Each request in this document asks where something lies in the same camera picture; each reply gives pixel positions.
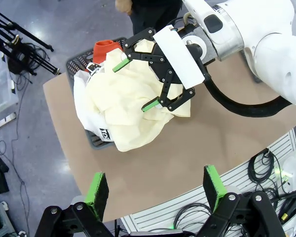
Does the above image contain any black floor cable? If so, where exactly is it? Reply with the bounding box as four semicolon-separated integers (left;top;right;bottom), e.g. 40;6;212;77
0;73;32;230

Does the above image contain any black camera tripod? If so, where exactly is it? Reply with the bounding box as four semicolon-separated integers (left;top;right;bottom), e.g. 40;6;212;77
0;6;62;77

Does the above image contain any gray perforated plastic basket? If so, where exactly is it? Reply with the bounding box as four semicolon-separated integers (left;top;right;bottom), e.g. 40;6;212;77
65;37;129;149

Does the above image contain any clear plastic storage box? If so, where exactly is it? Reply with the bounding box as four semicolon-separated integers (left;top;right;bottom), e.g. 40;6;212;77
0;51;20;124

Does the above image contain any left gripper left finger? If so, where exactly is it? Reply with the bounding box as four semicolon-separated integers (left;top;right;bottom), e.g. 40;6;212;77
34;171;114;237

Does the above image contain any person's right hand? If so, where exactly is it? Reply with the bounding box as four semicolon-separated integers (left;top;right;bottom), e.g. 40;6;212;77
114;0;134;16

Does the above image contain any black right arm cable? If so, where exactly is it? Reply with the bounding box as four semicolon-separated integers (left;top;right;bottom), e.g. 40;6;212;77
201;61;294;119

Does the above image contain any cream garment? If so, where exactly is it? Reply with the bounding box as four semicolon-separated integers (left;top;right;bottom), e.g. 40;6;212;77
85;39;192;153

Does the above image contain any white black-printed T-shirt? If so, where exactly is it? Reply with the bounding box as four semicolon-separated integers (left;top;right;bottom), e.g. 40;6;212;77
73;63;114;143

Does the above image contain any black coiled cable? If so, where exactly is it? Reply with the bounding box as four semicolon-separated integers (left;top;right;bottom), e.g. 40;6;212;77
174;202;213;231
247;149;287;185

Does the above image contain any person in black T-shirt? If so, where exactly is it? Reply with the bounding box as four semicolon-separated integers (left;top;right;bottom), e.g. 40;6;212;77
128;0;184;36

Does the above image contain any white slatted base rail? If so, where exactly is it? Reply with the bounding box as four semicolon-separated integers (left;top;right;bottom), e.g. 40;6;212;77
120;128;296;233

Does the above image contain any white-covered right wrist camera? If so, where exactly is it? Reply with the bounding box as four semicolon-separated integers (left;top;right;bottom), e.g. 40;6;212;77
152;24;206;90

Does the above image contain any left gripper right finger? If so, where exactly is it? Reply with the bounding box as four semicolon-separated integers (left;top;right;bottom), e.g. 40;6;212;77
196;164;287;237

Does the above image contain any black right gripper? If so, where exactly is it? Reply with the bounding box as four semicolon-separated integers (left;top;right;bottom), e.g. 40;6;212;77
112;27;196;113

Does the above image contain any orange garment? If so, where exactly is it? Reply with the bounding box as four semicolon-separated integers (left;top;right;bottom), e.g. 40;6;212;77
92;40;123;65

